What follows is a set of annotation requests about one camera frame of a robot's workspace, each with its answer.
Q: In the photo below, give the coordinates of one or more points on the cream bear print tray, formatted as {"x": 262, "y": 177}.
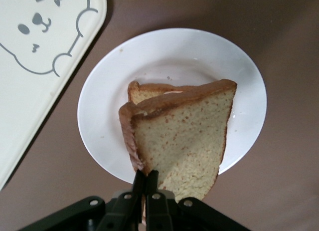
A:
{"x": 37, "y": 91}

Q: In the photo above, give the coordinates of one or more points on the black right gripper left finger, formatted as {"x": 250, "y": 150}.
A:
{"x": 117, "y": 213}

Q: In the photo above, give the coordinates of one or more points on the white round plate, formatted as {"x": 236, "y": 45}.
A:
{"x": 174, "y": 56}

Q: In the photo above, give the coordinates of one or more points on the toasted bread slice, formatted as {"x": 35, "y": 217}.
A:
{"x": 139, "y": 93}
{"x": 184, "y": 136}

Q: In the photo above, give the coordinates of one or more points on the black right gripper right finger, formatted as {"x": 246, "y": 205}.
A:
{"x": 162, "y": 216}

